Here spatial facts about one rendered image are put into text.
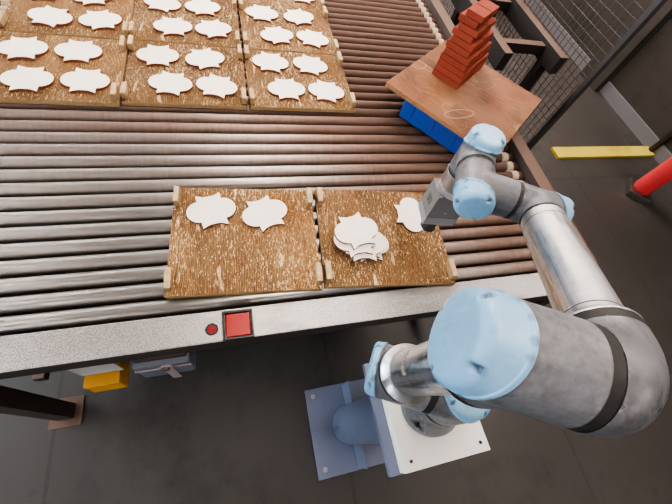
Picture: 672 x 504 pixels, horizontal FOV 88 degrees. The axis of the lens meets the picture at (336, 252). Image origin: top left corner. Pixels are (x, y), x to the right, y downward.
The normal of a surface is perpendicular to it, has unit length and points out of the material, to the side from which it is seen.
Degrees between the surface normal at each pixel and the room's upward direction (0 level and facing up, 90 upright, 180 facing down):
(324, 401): 0
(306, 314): 0
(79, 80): 0
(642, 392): 22
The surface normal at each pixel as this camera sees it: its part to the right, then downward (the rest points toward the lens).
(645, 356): 0.38, -0.62
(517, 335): 0.07, -0.36
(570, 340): 0.18, -0.56
